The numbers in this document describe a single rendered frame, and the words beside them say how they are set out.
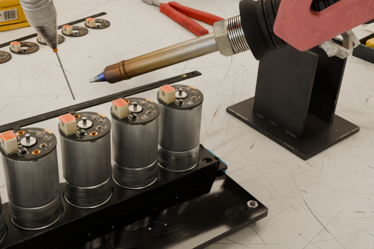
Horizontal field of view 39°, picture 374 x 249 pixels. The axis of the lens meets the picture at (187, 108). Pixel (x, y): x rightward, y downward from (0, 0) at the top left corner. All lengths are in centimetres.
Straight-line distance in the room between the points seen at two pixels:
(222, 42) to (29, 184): 11
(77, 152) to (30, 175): 2
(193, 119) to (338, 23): 11
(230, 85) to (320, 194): 14
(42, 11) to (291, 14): 9
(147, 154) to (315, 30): 12
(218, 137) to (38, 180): 15
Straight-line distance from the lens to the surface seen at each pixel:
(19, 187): 25
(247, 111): 39
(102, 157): 26
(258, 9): 21
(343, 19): 20
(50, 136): 25
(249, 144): 36
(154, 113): 27
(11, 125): 26
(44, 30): 20
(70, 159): 26
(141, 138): 27
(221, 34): 21
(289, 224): 31
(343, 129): 39
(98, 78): 24
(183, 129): 28
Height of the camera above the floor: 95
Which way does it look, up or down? 31 degrees down
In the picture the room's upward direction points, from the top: 4 degrees clockwise
